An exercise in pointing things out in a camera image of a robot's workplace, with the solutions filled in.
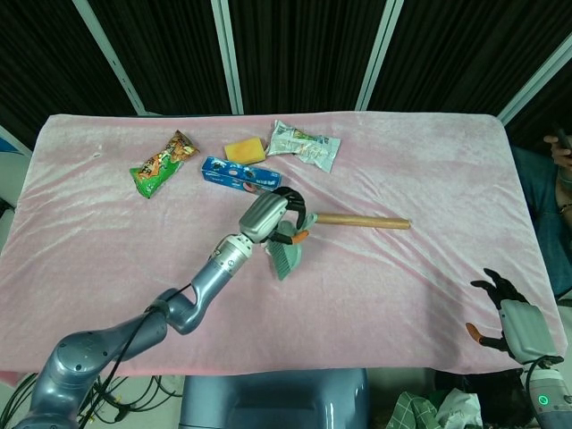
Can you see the wooden rolling pin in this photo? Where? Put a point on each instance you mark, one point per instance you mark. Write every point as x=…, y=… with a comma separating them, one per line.
x=366, y=221

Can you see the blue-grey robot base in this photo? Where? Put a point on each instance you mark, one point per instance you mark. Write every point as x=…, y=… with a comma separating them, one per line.
x=272, y=400

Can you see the white partition frame post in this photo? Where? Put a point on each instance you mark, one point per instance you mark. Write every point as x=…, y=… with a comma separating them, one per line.
x=109, y=56
x=229, y=58
x=536, y=82
x=380, y=56

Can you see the yellow sponge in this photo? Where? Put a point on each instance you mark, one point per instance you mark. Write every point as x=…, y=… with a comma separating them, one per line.
x=245, y=151

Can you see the green checked cloth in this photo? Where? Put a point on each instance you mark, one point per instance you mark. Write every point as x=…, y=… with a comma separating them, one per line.
x=409, y=411

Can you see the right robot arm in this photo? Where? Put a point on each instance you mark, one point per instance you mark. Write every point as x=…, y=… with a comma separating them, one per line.
x=552, y=397

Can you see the pink velvet tablecloth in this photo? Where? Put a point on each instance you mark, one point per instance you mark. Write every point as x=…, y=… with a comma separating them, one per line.
x=357, y=290

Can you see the green small brush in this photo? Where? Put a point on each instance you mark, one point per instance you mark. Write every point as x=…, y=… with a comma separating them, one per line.
x=288, y=259

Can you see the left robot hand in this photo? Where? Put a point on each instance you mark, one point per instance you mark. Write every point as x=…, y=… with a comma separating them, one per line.
x=263, y=214

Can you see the blue Oreo box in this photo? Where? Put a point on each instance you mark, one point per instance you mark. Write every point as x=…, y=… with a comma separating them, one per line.
x=237, y=175

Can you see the silver white snack bag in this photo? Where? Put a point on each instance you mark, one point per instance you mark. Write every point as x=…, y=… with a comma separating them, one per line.
x=301, y=145

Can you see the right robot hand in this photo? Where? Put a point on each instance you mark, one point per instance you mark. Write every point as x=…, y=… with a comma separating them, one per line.
x=527, y=330

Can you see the white plastic bag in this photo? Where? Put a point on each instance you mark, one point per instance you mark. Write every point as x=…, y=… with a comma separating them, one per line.
x=458, y=406

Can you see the person in jeans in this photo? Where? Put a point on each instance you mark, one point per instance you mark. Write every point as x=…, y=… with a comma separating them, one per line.
x=547, y=201

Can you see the green orange snack bag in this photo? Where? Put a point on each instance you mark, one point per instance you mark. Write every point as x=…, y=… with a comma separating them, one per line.
x=161, y=165

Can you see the white blue board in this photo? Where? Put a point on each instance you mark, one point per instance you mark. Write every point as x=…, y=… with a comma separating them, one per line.
x=11, y=145

